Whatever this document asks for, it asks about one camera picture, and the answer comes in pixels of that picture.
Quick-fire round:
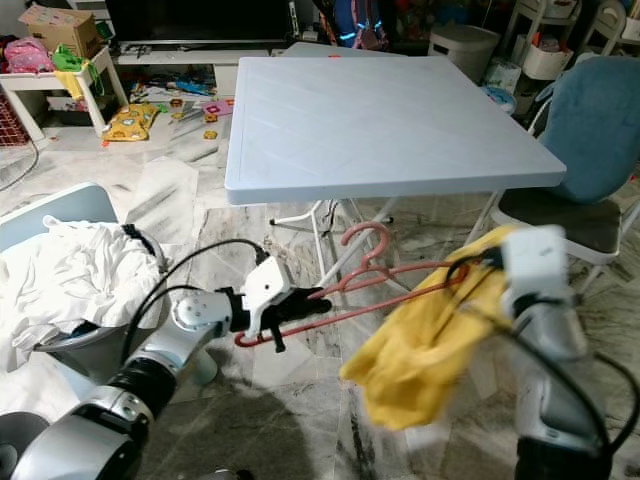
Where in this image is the pink clothes hanger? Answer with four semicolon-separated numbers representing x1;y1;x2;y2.
233;222;471;349

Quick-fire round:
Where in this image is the yellow shirt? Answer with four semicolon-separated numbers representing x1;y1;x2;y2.
340;225;521;431

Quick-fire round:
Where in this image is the white shirt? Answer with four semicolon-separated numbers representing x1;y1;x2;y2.
0;215;186;371

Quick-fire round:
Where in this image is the grey white folding chair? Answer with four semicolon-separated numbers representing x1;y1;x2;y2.
490;60;640;293

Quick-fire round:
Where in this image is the light blue folding table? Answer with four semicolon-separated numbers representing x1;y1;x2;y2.
280;42;391;59
225;55;568;291

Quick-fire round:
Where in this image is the light blue plastic kids chair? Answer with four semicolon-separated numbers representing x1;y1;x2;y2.
0;183;191;401

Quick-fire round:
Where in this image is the blue cloth chair cover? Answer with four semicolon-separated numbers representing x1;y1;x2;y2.
545;55;640;206

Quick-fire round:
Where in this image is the red lattice basket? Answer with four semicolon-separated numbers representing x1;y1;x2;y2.
0;95;33;149

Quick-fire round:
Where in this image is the white storage basket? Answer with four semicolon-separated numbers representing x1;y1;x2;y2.
520;40;573;81

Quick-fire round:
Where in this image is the small white side table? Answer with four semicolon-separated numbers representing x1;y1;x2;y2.
0;45;129;141

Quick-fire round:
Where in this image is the pink kids backpack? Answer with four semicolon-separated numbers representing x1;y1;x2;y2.
5;38;56;76

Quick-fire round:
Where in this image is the white television stand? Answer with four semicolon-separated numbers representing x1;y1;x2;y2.
110;42;291;101

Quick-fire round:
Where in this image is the green toy bag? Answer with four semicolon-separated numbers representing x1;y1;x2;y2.
52;45;86;73

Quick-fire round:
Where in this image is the brown cardboard box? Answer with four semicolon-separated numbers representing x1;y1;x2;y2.
18;3;103;59

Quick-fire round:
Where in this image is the black television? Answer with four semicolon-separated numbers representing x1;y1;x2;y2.
105;0;296;46

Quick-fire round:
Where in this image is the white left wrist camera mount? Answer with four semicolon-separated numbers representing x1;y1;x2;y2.
240;257;299;336

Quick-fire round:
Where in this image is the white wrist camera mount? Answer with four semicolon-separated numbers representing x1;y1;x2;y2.
500;225;571;306
240;257;299;336

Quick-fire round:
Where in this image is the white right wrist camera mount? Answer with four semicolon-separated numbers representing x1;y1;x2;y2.
500;225;571;306

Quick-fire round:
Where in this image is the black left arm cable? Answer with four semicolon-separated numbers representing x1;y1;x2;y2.
120;238;271;366

